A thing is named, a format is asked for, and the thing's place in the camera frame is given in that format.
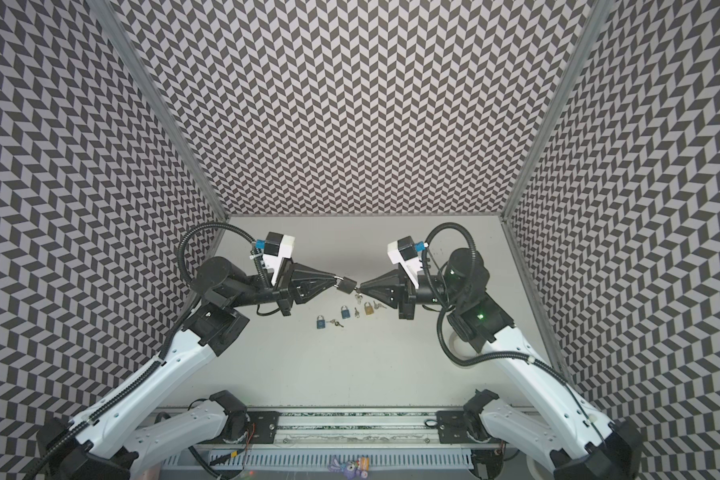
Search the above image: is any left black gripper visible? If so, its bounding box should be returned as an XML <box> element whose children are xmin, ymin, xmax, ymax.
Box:
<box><xmin>225</xmin><ymin>257</ymin><xmax>336</xmax><ymax>319</ymax></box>

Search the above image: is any blue padlock with keys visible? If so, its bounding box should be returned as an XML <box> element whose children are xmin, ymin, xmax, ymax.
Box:
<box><xmin>316</xmin><ymin>315</ymin><xmax>344</xmax><ymax>330</ymax></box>

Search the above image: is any brass padlock with keys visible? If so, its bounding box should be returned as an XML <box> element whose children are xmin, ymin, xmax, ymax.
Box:
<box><xmin>363</xmin><ymin>301</ymin><xmax>387</xmax><ymax>316</ymax></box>

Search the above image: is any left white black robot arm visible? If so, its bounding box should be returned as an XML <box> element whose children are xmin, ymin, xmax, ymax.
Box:
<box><xmin>25</xmin><ymin>221</ymin><xmax>356</xmax><ymax>479</ymax></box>

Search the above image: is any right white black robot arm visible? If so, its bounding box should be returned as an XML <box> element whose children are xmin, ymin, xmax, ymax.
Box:
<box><xmin>357</xmin><ymin>222</ymin><xmax>643</xmax><ymax>479</ymax></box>

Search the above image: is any purple toy figure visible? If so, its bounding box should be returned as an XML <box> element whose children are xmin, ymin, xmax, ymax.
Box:
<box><xmin>328</xmin><ymin>457</ymin><xmax>370</xmax><ymax>480</ymax></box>

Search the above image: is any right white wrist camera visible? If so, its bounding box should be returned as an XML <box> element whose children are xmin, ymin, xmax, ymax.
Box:
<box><xmin>387</xmin><ymin>236</ymin><xmax>428</xmax><ymax>289</ymax></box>

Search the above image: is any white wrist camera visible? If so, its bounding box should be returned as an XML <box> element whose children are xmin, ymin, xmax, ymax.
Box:
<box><xmin>387</xmin><ymin>236</ymin><xmax>428</xmax><ymax>289</ymax></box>
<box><xmin>254</xmin><ymin>232</ymin><xmax>295</xmax><ymax>286</ymax></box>

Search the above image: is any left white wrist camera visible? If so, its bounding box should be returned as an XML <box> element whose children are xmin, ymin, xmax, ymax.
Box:
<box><xmin>254</xmin><ymin>232</ymin><xmax>295</xmax><ymax>286</ymax></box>

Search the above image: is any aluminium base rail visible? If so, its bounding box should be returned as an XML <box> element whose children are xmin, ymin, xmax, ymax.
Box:
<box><xmin>155</xmin><ymin>405</ymin><xmax>547</xmax><ymax>451</ymax></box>

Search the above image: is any white slotted cable duct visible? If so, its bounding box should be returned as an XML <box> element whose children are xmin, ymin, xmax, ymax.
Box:
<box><xmin>158</xmin><ymin>449</ymin><xmax>475</xmax><ymax>472</ymax></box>

